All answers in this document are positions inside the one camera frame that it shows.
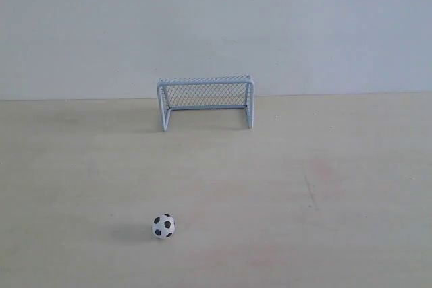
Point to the small white soccer goal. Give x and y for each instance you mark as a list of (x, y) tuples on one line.
[(202, 93)]

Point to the black and white soccer ball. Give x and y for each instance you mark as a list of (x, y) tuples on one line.
[(163, 226)]

